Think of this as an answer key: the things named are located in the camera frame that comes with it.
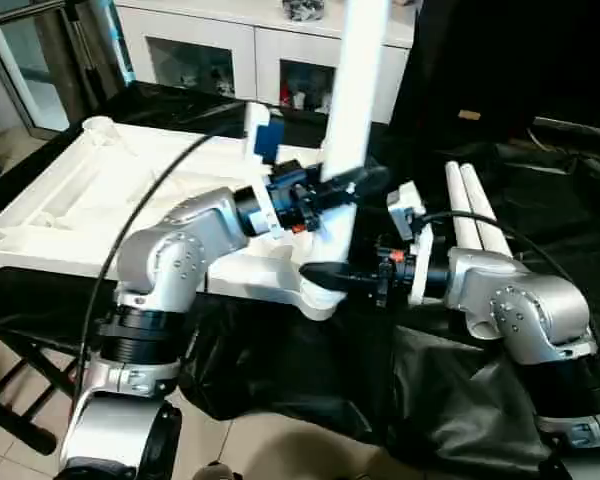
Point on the white plastic table top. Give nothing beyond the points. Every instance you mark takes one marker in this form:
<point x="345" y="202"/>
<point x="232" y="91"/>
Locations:
<point x="105" y="175"/>

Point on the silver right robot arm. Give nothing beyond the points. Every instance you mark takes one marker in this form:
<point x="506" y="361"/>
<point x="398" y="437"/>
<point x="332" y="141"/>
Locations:
<point x="530" y="305"/>

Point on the black mat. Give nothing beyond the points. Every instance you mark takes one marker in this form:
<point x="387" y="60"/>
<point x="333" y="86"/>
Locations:
<point x="305" y="360"/>

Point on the red bottle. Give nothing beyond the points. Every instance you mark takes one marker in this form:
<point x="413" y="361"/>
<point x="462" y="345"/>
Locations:
<point x="284" y="93"/>

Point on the dark cabinet with gold label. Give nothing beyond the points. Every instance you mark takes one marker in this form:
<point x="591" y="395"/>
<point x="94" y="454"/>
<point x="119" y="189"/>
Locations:
<point x="470" y="60"/>

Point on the white glass door cabinet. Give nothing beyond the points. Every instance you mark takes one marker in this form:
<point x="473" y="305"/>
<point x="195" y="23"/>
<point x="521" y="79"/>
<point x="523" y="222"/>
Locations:
<point x="250" y="45"/>

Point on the blue white patterned jar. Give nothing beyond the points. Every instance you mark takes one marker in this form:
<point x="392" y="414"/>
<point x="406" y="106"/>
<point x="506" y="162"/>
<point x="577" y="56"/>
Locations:
<point x="302" y="9"/>

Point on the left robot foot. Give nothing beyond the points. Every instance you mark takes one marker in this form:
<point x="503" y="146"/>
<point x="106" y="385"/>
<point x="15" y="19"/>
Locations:
<point x="217" y="471"/>

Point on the metal framed glass door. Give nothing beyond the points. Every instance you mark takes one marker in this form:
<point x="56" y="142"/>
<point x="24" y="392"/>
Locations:
<point x="30" y="65"/>

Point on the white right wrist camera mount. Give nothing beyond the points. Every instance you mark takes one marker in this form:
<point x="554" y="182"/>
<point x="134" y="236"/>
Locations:
<point x="407" y="205"/>

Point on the black metal table frame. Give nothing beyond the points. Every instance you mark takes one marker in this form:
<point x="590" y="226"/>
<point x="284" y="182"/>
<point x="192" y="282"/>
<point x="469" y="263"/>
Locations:
<point x="20" y="400"/>

